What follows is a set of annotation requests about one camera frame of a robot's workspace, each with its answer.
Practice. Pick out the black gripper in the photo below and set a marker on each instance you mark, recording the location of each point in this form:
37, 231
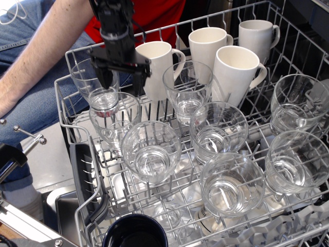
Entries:
123, 57

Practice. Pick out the tall clear glass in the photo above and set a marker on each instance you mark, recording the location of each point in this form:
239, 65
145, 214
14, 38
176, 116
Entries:
112, 115
88, 85
188, 86

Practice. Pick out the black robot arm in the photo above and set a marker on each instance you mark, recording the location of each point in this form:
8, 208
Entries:
116, 19

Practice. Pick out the person's bare forearm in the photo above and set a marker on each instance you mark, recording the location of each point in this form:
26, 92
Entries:
57, 33

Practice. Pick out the white mug left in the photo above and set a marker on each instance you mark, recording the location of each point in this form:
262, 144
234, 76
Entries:
161, 55

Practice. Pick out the white mug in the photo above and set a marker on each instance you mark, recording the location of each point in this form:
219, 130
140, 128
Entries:
237, 70
259, 36
204, 43
161, 55

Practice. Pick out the red shirt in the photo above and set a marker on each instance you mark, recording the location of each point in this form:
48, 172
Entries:
154, 14

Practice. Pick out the wide clear glass front left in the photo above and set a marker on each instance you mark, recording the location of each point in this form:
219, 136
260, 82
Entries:
151, 151

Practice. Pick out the wide clear glass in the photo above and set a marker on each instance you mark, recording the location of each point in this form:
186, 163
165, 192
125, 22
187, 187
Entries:
231, 185
151, 151
296, 162
298, 103
217, 127

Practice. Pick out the white mug middle back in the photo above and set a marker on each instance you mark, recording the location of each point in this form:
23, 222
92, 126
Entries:
204, 43

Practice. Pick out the blue jeans leg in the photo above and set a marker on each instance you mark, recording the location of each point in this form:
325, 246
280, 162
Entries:
37, 109

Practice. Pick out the white mug front right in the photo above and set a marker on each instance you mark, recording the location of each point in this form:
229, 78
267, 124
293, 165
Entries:
237, 70

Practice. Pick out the metal clamp stand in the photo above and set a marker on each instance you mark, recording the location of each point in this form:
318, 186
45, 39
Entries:
13, 158

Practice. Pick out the white mug far right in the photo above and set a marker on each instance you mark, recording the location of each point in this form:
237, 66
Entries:
259, 36

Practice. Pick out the small clear glass lower rack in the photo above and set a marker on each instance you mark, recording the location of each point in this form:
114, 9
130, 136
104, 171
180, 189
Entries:
167, 215

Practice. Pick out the dark blue mug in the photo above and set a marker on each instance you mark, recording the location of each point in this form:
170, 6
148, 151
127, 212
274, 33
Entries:
135, 230

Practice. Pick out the wide clear glass front centre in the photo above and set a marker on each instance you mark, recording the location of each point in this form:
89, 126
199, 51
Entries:
231, 185

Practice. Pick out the white sock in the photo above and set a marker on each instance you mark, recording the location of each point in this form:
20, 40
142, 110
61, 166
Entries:
27, 199

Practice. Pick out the wide clear glass back right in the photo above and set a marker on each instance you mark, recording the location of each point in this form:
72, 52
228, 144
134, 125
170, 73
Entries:
298, 103

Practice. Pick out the wide clear glass front right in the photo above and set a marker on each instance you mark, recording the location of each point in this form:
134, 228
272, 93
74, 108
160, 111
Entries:
296, 162

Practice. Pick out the dark grey rack handle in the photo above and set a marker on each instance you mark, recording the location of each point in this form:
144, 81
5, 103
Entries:
81, 161

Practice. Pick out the grey wire dishwasher rack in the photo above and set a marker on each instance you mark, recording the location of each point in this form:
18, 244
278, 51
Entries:
297, 219

